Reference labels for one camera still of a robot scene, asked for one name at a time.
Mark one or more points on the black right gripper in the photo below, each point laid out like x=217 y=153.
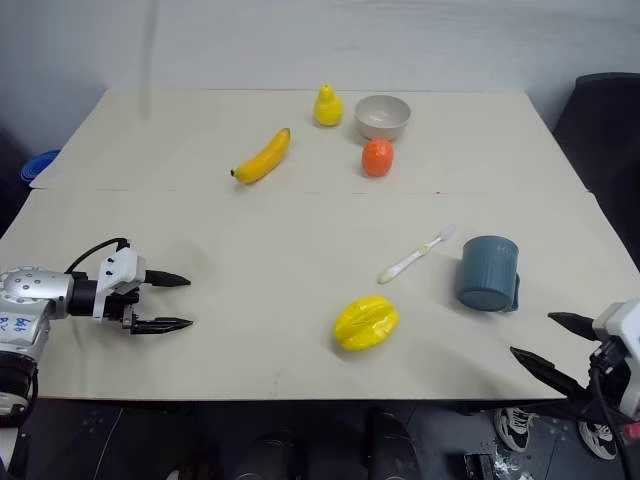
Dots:
x=602 y=400

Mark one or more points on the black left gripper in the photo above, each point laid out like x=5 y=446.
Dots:
x=120 y=305

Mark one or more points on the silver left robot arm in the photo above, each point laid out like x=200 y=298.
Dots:
x=30 y=292

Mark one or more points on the black and white sneaker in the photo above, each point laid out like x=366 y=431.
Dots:
x=515 y=427
x=597 y=440

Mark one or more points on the blue-grey ribbed mug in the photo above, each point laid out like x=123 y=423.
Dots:
x=487 y=275

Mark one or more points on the white toothbrush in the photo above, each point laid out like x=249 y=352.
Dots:
x=415 y=256

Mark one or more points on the yellow banana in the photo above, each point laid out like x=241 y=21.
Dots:
x=265 y=157

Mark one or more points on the blue round object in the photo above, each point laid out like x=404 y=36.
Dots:
x=37 y=166

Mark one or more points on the yellow starfruit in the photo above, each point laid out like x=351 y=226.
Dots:
x=367 y=322

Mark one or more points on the black chair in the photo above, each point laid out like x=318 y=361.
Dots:
x=600 y=150

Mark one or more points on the yellow pear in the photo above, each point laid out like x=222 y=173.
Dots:
x=328 y=107

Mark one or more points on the orange tangerine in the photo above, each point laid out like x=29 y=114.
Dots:
x=377 y=157

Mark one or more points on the beige bowl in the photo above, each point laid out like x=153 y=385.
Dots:
x=382 y=117

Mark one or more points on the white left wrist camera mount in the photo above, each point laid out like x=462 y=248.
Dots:
x=120 y=265

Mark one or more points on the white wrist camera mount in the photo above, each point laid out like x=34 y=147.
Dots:
x=120 y=265
x=622 y=325

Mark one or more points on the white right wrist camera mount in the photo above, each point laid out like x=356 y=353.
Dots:
x=622 y=325

